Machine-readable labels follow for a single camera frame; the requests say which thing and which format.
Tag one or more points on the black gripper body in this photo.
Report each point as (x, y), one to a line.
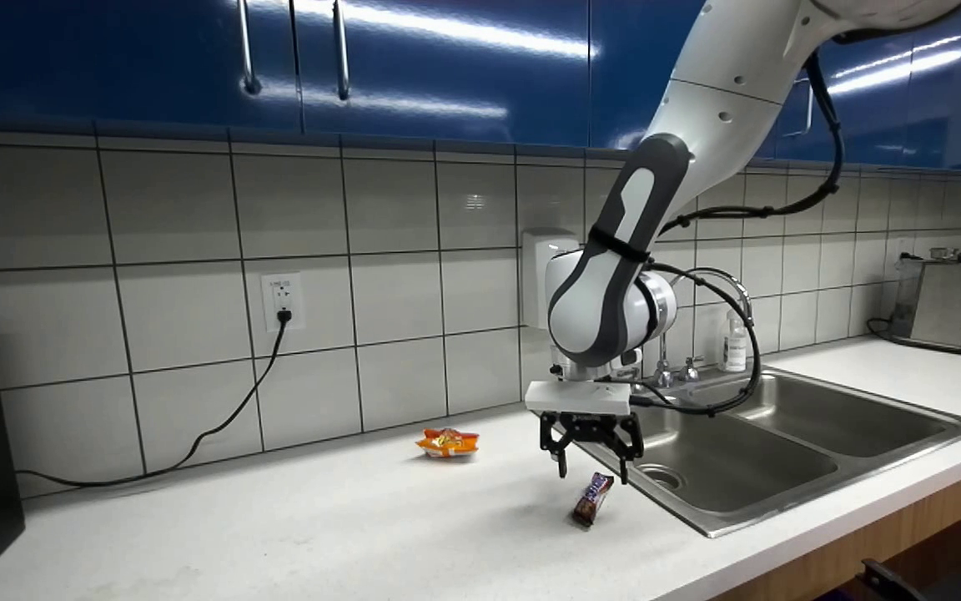
(593, 428)

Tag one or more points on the brown Snickers snack bar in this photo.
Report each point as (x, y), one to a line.
(593, 503)

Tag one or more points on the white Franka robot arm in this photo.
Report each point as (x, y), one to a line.
(724, 67)

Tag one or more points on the chrome sink faucet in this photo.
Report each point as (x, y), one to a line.
(690, 370)

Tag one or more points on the stainless steel double sink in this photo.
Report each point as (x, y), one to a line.
(801, 445)

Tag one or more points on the orange chips bag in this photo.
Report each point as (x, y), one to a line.
(447, 442)

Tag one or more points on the small white bottle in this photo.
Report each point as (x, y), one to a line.
(737, 357)

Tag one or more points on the black chair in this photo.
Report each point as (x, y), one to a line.
(901, 584)

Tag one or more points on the white wall soap dispenser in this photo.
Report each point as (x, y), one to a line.
(536, 279)

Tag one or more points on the white wall outlet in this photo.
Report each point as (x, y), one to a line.
(283, 296)

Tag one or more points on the blue wall cabinet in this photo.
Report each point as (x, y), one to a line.
(116, 67)

